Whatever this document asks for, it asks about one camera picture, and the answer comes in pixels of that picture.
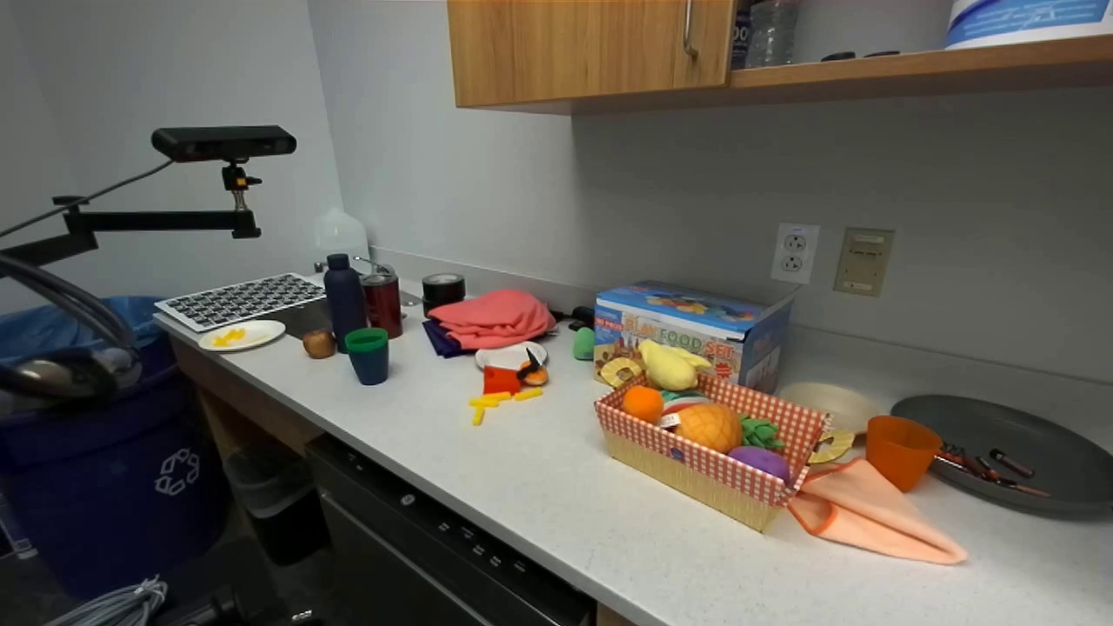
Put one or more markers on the wooden cabinet door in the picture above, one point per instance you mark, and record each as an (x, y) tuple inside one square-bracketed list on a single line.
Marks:
[(557, 53)]

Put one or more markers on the wooden upper cabinet body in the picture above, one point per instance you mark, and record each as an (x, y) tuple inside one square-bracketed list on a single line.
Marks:
[(882, 70)]

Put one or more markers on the black charger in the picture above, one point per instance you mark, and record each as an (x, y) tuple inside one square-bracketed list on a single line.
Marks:
[(579, 315)]

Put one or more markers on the pink cloth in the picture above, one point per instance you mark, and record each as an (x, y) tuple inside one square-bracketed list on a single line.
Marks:
[(494, 318)]

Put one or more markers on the red orange toy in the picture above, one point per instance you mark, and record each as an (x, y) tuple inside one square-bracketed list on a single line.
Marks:
[(503, 379)]

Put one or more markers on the yellow toy fries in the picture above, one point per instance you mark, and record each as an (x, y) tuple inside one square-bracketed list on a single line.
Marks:
[(503, 401)]

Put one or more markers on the black tape roll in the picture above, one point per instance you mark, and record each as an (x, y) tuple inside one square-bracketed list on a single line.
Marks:
[(443, 290)]

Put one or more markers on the dark blue cloth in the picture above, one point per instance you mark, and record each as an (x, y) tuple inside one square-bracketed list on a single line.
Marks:
[(438, 339)]

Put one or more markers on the yellow toy banana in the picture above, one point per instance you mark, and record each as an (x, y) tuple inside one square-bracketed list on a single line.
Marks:
[(670, 365)]

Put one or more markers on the orange toy fruit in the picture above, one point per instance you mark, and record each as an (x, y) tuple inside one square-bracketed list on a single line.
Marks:
[(643, 405)]

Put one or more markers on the blue toy food box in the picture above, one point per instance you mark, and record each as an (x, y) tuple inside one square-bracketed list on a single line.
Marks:
[(698, 318)]

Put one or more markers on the red white toy piece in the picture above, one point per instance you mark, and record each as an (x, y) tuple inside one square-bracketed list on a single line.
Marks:
[(678, 407)]

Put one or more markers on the dark red tumbler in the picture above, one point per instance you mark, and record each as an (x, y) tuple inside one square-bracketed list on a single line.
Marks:
[(383, 303)]

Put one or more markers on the orange toy pineapple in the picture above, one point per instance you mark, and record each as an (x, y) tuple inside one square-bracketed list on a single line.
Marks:
[(712, 429)]

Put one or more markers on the blue cup with green rim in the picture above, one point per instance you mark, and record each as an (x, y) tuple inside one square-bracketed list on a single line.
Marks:
[(370, 356)]

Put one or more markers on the red checkered basket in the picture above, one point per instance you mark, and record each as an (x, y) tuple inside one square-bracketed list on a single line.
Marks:
[(698, 474)]

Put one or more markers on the dark blue bottle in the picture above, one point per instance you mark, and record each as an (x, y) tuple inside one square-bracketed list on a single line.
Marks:
[(342, 302)]

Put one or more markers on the clear plastic jug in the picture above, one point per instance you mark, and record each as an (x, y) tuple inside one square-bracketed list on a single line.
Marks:
[(339, 238)]

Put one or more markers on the green leafy toy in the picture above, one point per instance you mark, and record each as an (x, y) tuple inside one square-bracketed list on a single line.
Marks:
[(763, 437)]

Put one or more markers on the small brown toy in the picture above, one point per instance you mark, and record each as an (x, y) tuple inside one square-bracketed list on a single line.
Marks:
[(317, 347)]

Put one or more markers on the purple toy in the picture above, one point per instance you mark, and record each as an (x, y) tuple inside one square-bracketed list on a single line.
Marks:
[(763, 463)]

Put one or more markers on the black dishwasher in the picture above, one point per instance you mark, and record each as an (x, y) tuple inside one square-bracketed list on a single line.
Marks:
[(403, 557)]

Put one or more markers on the beige bowl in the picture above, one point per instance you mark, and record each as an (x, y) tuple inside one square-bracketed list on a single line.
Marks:
[(837, 405)]

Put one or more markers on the pale yellow toy slice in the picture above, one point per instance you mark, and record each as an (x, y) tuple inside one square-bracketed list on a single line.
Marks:
[(837, 449)]

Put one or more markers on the white plate with yellow food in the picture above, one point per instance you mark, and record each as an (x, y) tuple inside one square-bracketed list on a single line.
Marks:
[(241, 335)]

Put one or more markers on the checkered white board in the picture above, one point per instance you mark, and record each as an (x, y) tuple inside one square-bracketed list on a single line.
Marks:
[(237, 302)]

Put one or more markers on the small black trash bin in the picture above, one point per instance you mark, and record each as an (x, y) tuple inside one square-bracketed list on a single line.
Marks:
[(279, 506)]

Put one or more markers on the clear glass jars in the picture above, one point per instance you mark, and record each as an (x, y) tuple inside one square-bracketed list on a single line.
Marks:
[(768, 30)]

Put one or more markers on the orange plastic cup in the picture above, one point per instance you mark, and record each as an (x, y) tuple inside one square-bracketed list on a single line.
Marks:
[(902, 452)]

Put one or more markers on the salmon napkin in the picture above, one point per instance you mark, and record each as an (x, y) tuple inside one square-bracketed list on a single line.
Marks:
[(871, 515)]

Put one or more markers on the black flat shelf object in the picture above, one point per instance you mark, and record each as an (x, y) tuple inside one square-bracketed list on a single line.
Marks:
[(864, 53)]

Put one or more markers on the toy bacon strips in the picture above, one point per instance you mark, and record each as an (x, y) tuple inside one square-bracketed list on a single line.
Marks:
[(984, 471)]

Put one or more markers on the blue recycling bin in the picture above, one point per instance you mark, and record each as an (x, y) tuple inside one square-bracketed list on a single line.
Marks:
[(116, 463)]

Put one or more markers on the dark grey plate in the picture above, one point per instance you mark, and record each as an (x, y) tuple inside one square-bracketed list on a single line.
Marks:
[(1045, 446)]

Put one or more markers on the grey bag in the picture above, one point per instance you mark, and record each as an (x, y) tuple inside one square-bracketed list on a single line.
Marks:
[(116, 608)]

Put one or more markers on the white bucket with blue lid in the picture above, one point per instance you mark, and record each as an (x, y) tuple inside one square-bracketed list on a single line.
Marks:
[(1028, 18)]

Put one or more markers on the white wall outlet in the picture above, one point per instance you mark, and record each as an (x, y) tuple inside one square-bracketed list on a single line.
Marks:
[(793, 256)]

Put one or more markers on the beige wall plate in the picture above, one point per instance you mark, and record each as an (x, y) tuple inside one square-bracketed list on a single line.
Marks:
[(864, 262)]

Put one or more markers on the black stereo camera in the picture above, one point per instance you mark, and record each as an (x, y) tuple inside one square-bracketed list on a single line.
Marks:
[(225, 139)]

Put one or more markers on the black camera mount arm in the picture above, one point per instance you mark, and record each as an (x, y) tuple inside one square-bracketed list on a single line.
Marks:
[(151, 222)]

